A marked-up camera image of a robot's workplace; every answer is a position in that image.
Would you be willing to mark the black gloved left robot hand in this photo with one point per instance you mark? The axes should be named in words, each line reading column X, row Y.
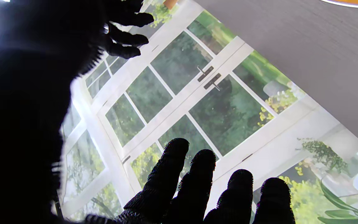
column 20, row 124

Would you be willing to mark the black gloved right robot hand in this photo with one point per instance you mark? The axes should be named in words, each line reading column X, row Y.
column 126, row 31

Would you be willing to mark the kidney steel tray orange liner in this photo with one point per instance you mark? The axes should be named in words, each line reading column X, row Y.
column 353, row 3

